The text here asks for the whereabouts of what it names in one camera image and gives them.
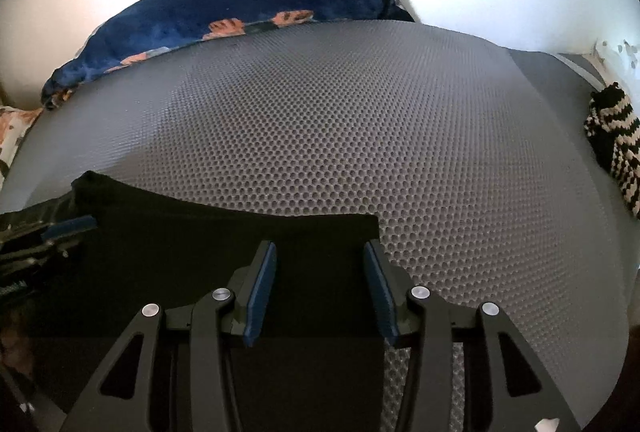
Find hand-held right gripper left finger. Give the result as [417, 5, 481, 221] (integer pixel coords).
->
[60, 240, 278, 432]

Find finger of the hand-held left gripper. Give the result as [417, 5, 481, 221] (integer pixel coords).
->
[0, 194, 97, 245]
[0, 239, 83, 271]

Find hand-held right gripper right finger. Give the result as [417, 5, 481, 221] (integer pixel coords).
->
[362, 239, 581, 432]

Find black pants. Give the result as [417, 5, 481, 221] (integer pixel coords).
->
[0, 171, 416, 432]

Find white floral pillow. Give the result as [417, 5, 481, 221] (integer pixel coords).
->
[0, 106, 43, 187]

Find grey mesh mattress pad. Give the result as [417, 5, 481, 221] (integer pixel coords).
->
[0, 19, 640, 432]

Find blue floral fleece blanket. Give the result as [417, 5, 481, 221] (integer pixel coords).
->
[41, 0, 416, 111]

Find black white striped cloth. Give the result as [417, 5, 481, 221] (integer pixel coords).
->
[584, 82, 640, 219]

